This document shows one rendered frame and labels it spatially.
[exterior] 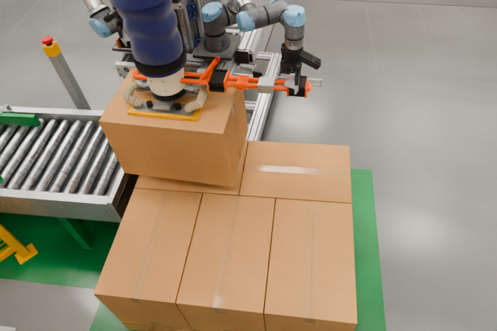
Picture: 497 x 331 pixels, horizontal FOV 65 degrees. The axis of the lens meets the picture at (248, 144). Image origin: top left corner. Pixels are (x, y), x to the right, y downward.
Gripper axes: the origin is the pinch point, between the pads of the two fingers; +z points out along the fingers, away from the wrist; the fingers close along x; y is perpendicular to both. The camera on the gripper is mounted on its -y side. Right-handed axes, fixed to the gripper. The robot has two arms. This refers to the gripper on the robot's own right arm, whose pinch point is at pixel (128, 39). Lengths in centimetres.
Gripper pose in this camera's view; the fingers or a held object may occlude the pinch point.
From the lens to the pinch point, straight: 215.9
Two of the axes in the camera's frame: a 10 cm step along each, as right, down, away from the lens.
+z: 0.7, 6.5, 7.6
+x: 2.0, -7.5, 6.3
